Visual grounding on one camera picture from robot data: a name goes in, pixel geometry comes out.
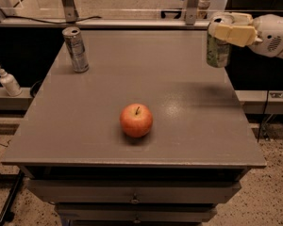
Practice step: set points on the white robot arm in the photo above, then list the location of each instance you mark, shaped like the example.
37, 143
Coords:
262, 35

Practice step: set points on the red apple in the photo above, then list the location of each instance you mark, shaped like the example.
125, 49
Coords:
136, 120

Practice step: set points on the lower grey drawer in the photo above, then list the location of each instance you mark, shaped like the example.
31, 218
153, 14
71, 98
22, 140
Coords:
136, 213

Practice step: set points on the green soda can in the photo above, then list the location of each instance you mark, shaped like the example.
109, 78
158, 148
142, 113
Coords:
218, 52

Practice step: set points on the upper grey drawer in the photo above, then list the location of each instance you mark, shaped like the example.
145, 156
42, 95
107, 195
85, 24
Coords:
133, 191

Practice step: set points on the white pump bottle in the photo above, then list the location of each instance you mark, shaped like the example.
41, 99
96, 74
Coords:
9, 83

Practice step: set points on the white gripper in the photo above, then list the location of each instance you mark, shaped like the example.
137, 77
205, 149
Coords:
269, 35

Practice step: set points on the black floor bar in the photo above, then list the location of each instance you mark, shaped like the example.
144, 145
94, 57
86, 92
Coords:
6, 215

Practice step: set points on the metal bracket post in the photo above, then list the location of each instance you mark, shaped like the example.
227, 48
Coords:
191, 11
70, 11

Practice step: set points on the tall silver can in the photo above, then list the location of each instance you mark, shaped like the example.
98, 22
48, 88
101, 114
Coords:
75, 45

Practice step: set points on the grey drawer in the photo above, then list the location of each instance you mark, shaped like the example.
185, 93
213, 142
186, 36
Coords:
136, 213
133, 191

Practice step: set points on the left metal bracket post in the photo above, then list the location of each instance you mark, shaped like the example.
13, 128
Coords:
70, 11

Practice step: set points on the right metal bracket post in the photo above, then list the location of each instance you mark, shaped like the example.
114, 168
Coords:
191, 11

